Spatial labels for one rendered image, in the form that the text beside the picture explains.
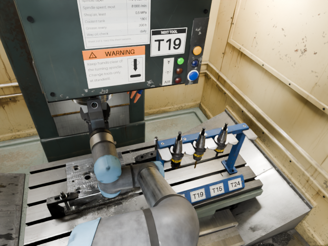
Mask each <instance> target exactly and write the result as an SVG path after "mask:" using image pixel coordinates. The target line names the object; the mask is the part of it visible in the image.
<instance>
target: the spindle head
mask: <svg viewBox="0 0 328 246"><path fill-rule="evenodd" d="M13 1H14V4H15V7H16V10H17V13H18V16H19V19H20V22H21V25H22V28H23V31H24V34H25V38H26V41H27V44H28V47H29V50H30V53H31V56H32V59H33V62H34V65H35V68H36V71H37V74H38V77H39V80H40V83H41V87H42V90H43V93H44V96H45V97H46V98H47V102H48V103H53V102H61V101H67V100H74V99H81V98H88V97H95V96H102V95H109V94H116V93H123V92H130V91H137V90H144V89H151V88H158V87H165V86H172V85H176V84H175V83H174V79H175V78H176V77H178V76H179V77H182V79H183V80H182V82H181V83H180V84H185V79H186V72H187V64H188V57H189V50H190V42H191V35H192V28H193V21H194V18H205V17H209V15H210V10H211V5H212V0H150V44H138V45H126V46H114V47H103V48H91V49H85V46H84V40H83V34H82V26H81V20H80V14H79V8H78V2H77V0H13ZM184 27H187V32H186V39H185V48H184V53H181V54H171V55H161V56H150V48H151V30H154V29H169V28H184ZM133 46H145V81H144V82H135V83H127V84H120V85H112V86H105V87H97V88H90V89H89V87H88V82H87V76H86V70H85V65H84V59H83V54H82V51H87V50H99V49H110V48H122V47H133ZM180 56H182V57H184V59H185V62H184V63H183V64H182V65H177V64H176V59H177V58H178V57H180ZM167 58H174V64H173V74H172V84H170V85H163V86H162V83H163V67H164V59H167ZM177 67H182V68H183V69H184V71H183V73H182V74H181V75H176V74H175V69H176V68H177Z"/></svg>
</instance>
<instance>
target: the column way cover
mask: <svg viewBox="0 0 328 246"><path fill-rule="evenodd" d="M33 66H34V69H35V72H36V75H37V78H38V81H39V84H40V87H41V83H40V80H39V77H38V74H37V71H36V68H35V65H34V62H33ZM41 90H42V87H41ZM42 93H43V90H42ZM43 94H44V93H43ZM46 101H47V98H46ZM107 103H108V104H109V106H110V110H111V114H110V117H108V118H109V119H108V123H109V128H111V127H116V126H121V125H127V124H129V105H130V101H129V94H127V92H123V93H116V94H113V96H112V97H111V98H110V99H109V100H108V101H107ZM47 104H48V107H49V110H50V113H51V116H52V117H53V118H54V121H55V125H56V128H57V131H58V134H59V137H62V136H68V135H73V134H79V133H84V132H89V130H88V124H87V123H86V121H84V120H83V119H82V118H81V115H80V107H81V105H80V104H77V103H75V102H73V101H72V100H67V101H61V102H51V103H48V102H47Z"/></svg>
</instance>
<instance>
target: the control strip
mask: <svg viewBox="0 0 328 246"><path fill-rule="evenodd" d="M208 23H209V17H205V18H194V21H193V28H192V36H191V43H190V50H189V57H188V64H187V72H186V79H185V85H190V84H197V83H198V80H199V75H200V70H201V64H202V58H203V53H204V47H205V40H206V34H207V29H208ZM197 46H199V47H201V49H202V51H201V53H200V54H198V55H195V54H194V53H193V50H194V48H195V47H197ZM179 58H183V60H184V62H185V59H184V57H182V56H180V57H178V58H177V59H176V64H177V65H182V64H183V63H184V62H183V63H182V64H178V62H177V61H178V59H179ZM194 61H198V65H197V66H195V67H194V66H192V63H193V62H194ZM179 68H181V69H182V70H183V71H184V69H183V68H182V67H177V68H176V69H175V74H176V75H181V74H182V73H183V71H182V73H181V74H177V73H176V71H177V69H179ZM193 71H196V72H197V73H198V77H197V79H196V80H193V81H191V80H190V79H189V74H190V73H191V72H193ZM177 78H181V82H182V80H183V79H182V77H179V76H178V77H176V78H175V79H174V83H175V80H176V79H177ZM181 82H180V83H181ZM180 83H175V84H180Z"/></svg>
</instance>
